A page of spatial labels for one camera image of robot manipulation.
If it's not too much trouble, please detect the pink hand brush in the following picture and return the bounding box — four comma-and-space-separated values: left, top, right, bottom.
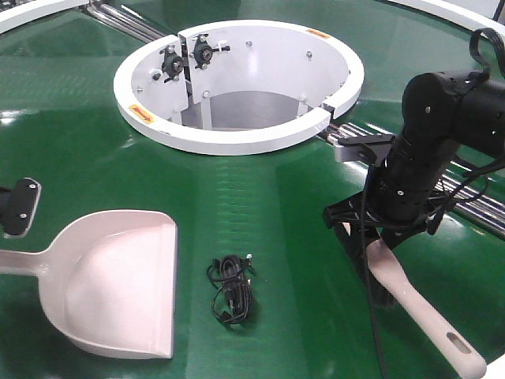
362, 237, 487, 378

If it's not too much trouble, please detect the white outer rim left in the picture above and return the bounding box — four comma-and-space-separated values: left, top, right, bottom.
0, 0, 89, 33

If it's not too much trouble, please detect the right black bearing unit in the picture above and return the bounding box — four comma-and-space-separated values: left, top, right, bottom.
190, 34, 231, 69

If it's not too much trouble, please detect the black bearing unit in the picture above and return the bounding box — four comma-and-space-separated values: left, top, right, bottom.
190, 34, 231, 69
159, 45, 184, 83

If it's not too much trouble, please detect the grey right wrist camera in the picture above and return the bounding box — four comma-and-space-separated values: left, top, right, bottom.
334, 134, 395, 167

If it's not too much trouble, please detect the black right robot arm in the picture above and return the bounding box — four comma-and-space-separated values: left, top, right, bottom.
323, 71, 504, 278

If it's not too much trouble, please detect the steel rollers rear strip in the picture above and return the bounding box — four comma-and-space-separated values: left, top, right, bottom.
81, 1, 166, 43

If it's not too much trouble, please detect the white outer rim right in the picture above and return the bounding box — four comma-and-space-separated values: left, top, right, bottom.
391, 0, 504, 39

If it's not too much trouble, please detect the steel rollers strip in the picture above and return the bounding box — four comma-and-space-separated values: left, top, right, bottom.
81, 1, 166, 43
317, 123, 504, 239

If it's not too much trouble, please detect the steel rollers right strip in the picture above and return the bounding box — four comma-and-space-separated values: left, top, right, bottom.
317, 123, 504, 239

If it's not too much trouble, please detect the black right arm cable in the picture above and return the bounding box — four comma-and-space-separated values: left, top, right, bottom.
357, 27, 505, 379

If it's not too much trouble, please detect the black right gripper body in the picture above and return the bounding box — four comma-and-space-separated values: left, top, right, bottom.
322, 193, 442, 250

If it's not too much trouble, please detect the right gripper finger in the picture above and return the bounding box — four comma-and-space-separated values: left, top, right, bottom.
334, 223, 369, 280

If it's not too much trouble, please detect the left black bearing unit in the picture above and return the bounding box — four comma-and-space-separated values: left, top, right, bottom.
159, 45, 184, 83

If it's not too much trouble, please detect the white rim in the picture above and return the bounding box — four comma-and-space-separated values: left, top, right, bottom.
0, 0, 89, 33
391, 0, 504, 39

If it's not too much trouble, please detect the white central ring guard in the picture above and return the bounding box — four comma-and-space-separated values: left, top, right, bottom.
114, 20, 365, 156

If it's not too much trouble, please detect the pink plastic dustpan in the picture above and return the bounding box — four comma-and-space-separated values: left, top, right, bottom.
1, 209, 178, 359

